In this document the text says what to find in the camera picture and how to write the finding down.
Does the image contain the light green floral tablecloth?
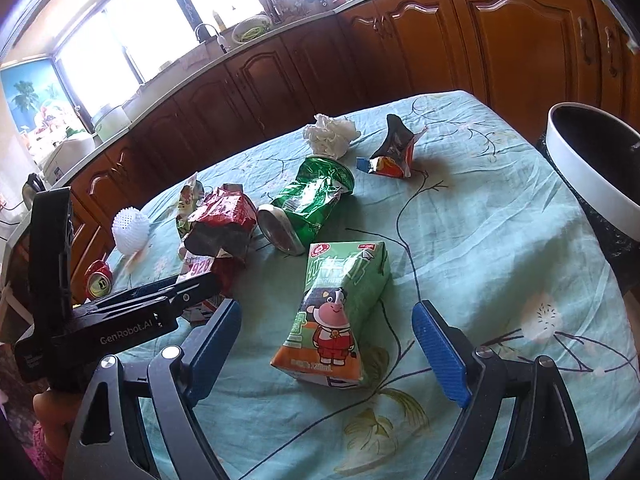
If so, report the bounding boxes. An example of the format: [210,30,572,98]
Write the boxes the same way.
[102,88,640,480]

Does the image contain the red snack wrapper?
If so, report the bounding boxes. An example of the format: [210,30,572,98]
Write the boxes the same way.
[356,114,427,179]

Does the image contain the red soda can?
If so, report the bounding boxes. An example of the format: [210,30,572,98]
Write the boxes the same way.
[85,260,113,300]

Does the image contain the white crumpled tissue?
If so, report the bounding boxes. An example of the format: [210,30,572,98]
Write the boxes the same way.
[302,114,361,160]

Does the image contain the brown wooden lower cabinets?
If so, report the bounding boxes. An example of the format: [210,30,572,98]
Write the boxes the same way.
[64,0,639,300]

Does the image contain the chrome sink faucet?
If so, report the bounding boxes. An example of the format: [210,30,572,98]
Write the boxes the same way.
[194,23,229,53]

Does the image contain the red black snack bag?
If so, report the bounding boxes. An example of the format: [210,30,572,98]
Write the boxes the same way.
[176,176,257,325]

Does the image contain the green milk carton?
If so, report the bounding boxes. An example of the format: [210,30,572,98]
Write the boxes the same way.
[270,240,390,389]

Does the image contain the bowl of green vegetables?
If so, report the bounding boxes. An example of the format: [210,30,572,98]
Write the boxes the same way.
[231,14,273,44]

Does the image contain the person's left hand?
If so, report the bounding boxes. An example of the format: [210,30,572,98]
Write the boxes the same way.
[32,389,82,460]

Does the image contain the white foam fruit net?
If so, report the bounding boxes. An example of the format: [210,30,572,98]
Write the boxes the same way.
[112,207,150,256]

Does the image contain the white-rimmed black trash bin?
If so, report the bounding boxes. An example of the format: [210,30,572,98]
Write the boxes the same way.
[536,102,639,294]

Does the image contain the white rice cooker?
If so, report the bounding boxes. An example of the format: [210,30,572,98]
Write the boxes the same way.
[40,132,96,184]

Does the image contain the green crushed chip bag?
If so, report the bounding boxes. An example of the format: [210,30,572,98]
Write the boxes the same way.
[257,156,355,256]

